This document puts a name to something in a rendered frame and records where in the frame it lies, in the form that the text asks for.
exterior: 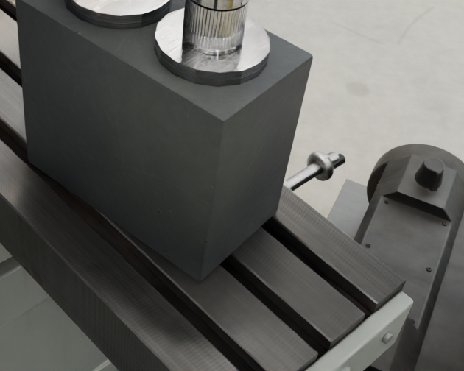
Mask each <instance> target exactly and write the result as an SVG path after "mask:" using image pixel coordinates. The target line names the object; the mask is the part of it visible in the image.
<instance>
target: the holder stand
mask: <svg viewBox="0 0 464 371"><path fill-rule="evenodd" d="M185 1H186V0H15V7H16V17H17V27H18V45H19V54H20V64H21V82H22V91H23V101H24V119H25V129H26V139H27V157H28V160H29V162H30V163H31V164H33V165H34V166H36V167H37V168H39V169H40V170H41V171H42V172H44V173H46V174H47V175H49V176H50V177H51V178H52V179H54V180H56V181H57V182H59V184H61V185H62V186H64V187H65V188H67V189H68V190H69V191H71V192H72V193H74V194H76V195H77V196H78V197H79V198H81V199H83V200H84V201H85V202H87V203H88V204H89V205H91V206H92V207H94V208H96V209H97V210H98V211H99V212H101V213H103V214H104V215H105V216H106V217H108V218H109V219H111V220H112V221H114V222H115V223H116V224H118V225H119V226H121V227H122V228H124V229H125V230H126V231H128V232H129V233H131V234H132V235H134V236H135V237H136V238H137V239H139V240H141V241H142V242H144V243H145V244H146V245H147V246H149V247H151V248H152V249H154V251H156V252H158V253H159V254H160V255H162V256H163V257H165V258H166V259H167V260H169V261H171V262H172V263H173V264H174V265H176V266H178V267H179V268H180V269H182V270H183V271H184V272H186V273H187V274H189V275H191V276H192V277H193V278H194V279H196V280H198V281H201V280H202V279H204V278H205V277H206V276H207V275H208V274H209V273H210V272H211V271H213V270H214V269H215V268H216V267H217V266H218V265H219V264H221V263H222V262H223V261H224V260H225V259H226V258H227V257H228V256H229V255H230V254H231V253H232V252H233V251H234V250H235V249H236V248H238V247H239V246H240V245H241V244H242V243H243V242H244V241H245V240H247V239H248V238H249V237H250V236H251V235H252V234H253V233H254V232H256V231H257V230H258V229H259V228H260V227H261V226H262V225H263V224H264V223H265V222H266V221H267V220H268V219H269V218H270V217H271V216H273V215H274V214H275V213H276V212H277V210H278V204H279V200H280V197H281V191H282V188H283V184H284V178H285V175H286V172H287V166H288V162H289V157H290V153H291V150H292V145H293V141H294V137H295V132H296V128H297V125H298V119H299V115H300V110H301V107H302V103H303V98H304V94H305V90H306V85H307V82H308V78H309V72H310V69H311V65H312V60H313V56H312V54H310V53H309V52H307V51H305V50H303V49H301V48H299V47H297V46H296V45H294V44H292V43H290V42H288V41H286V40H284V39H283V38H280V37H278V36H277V35H275V34H273V33H271V32H269V31H267V30H265V29H264V28H263V26H261V25H260V24H258V23H257V22H256V21H254V20H253V19H252V18H250V17H249V16H248V15H247V17H246V22H245V31H244V36H243V41H242V45H241V46H240V47H239V48H238V49H237V50H235V51H233V52H230V53H227V54H206V53H203V52H199V51H197V50H196V49H193V48H192V47H190V46H189V45H188V44H187V43H186V42H185V40H184V39H183V17H184V10H185Z"/></svg>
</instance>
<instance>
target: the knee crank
mask: <svg viewBox="0 0 464 371"><path fill-rule="evenodd" d="M344 163H345V156H344V155H342V154H337V153H336V152H330V153H328V154H327V155H326V154H325V153H323V152H319V151H316V152H313V153H311V154H310V155H309V156H308V158H307V167H306V168H305V169H302V170H301V171H299V172H298V173H296V174H294V175H292V176H291V177H290V178H288V179H286V180H285V181H284V185H285V186H286V187H287V188H288V189H290V190H291V191H294V190H296V189H297V188H299V187H301V186H302V185H304V184H305V183H307V182H309V181H310V180H311V179H313V178H316V179H317V180H320V181H325V180H329V179H330V178H331V177H332V175H333V173H334V169H336V168H337V167H339V166H341V165H343V164H344Z"/></svg>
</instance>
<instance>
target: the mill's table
mask: <svg viewBox="0 0 464 371"><path fill-rule="evenodd" d="M0 243H1V244H2V245H3V246H4V248H5V249H6V250H7V251H8V252H9V253H10V254H11V255H12V256H13V257H14V259H15V260H17V262H19V264H20V265H22V267H23V268H24V269H25V270H26V271H27V272H28V273H29V274H30V275H31V276H32V278H33V279H34V280H35V281H36V282H37V283H38V284H39V285H40V286H41V287H42V289H43V290H44V291H45V292H46V293H47V294H48V295H49V296H50V297H51V298H52V299H53V300H54V301H55V302H56V303H57V304H58V305H59V306H60V307H61V308H62V310H63V311H64V312H65V313H66V314H67V315H68V316H69V317H70V318H71V320H72V321H73V322H74V323H75V324H76V325H77V326H78V327H79V328H80V329H81V331H82V332H83V333H84V334H85V335H86V336H87V337H88V338H89V339H90V340H91V341H92V342H93V343H94V344H95V345H96V346H97V347H98V348H99V349H100V351H101V352H102V353H103V354H104V355H105V356H106V357H107V358H108V359H109V360H110V362H111V363H112V364H113V365H114V366H115V367H116V368H117V369H118V370H119V371H363V370H365V369H366V368H367V367H368V366H369V365H370V364H372V363H373V362H374V361H375V360H376V359H377V358H378V357H379V356H380V355H381V354H382V353H383V352H385V351H386V350H387V349H388V348H389V347H390V346H392V345H393V344H394V343H395V341H396V339H397V337H398V334H399V332H400V330H401V328H402V326H403V324H404V321H405V319H406V318H407V315H408V313H409V310H410V309H411V307H412V304H413V301H412V299H411V298H410V297H408V296H407V295H406V294H405V293H403V292H402V291H401V290H402V289H403V287H404V284H405V282H406V281H405V280H404V279H403V278H402V277H400V276H399V275H398V274H396V273H395V272H394V271H393V270H392V269H390V268H389V267H388V266H386V265H385V264H384V263H382V262H381V261H380V260H379V259H378V258H376V257H375V256H374V255H372V254H371V253H370V252H368V251H367V250H366V249H365V248H364V247H362V246H361V245H360V244H358V243H357V242H356V241H354V240H353V239H352V238H351V237H350V236H348V235H347V234H346V233H344V232H343V231H342V230H341V229H339V228H338V227H337V226H336V225H334V224H333V223H332V222H330V221H329V220H328V219H327V218H326V217H324V216H323V215H322V214H320V213H319V212H318V211H316V210H315V209H314V208H313V207H312V206H311V205H309V204H308V203H306V202H305V201H304V200H302V199H301V198H300V197H299V196H298V195H297V194H295V193H294V192H292V191H291V190H290V189H288V188H287V187H286V186H285V185H283V188H282V191H281V197H280V200H279V203H278V210H277V212H276V213H275V214H274V215H273V216H271V217H270V218H269V219H268V220H267V221H266V222H265V223H264V224H263V225H262V226H261V227H260V228H259V229H258V230H257V231H256V232H254V233H253V234H252V235H251V236H250V237H249V238H248V239H247V240H245V241H244V242H243V243H242V244H241V245H240V246H239V247H238V248H236V249H235V250H234V251H233V252H232V253H231V254H230V255H229V256H228V257H227V258H226V259H225V260H224V261H223V262H222V263H221V264H219V265H218V266H217V267H216V268H215V269H214V270H213V271H211V272H210V273H209V274H208V275H207V276H206V277H205V278H204V279H202V280H201V281H198V280H196V279H194V278H193V277H192V276H191V275H189V274H187V273H186V272H184V271H183V270H182V269H180V268H179V267H178V266H176V265H174V264H173V263H172V262H171V261H169V260H167V259H166V258H165V257H163V256H162V255H160V254H159V253H158V252H156V251H154V249H152V248H151V247H149V246H147V245H146V244H145V243H144V242H142V241H141V240H139V239H138V238H136V237H135V236H134V235H132V234H131V233H129V232H128V231H126V230H125V229H124V228H122V227H121V226H119V225H118V224H116V223H115V222H114V221H112V220H111V219H109V218H108V217H106V216H105V215H104V214H103V213H101V212H99V211H98V210H97V209H96V208H94V207H92V206H91V205H89V204H88V203H87V202H85V201H84V200H83V199H81V198H79V197H78V196H77V195H76V194H74V193H72V192H71V191H69V190H68V189H67V188H65V187H64V186H63V185H61V184H59V182H57V181H56V180H54V179H52V178H51V177H50V176H49V175H47V174H46V173H44V172H42V171H41V170H40V169H39V168H37V167H36V166H34V165H33V164H31V163H30V162H29V160H28V157H27V139H26V129H25V119H24V101H23V91H22V82H21V64H20V54H19V45H18V27H17V17H16V7H15V0H0Z"/></svg>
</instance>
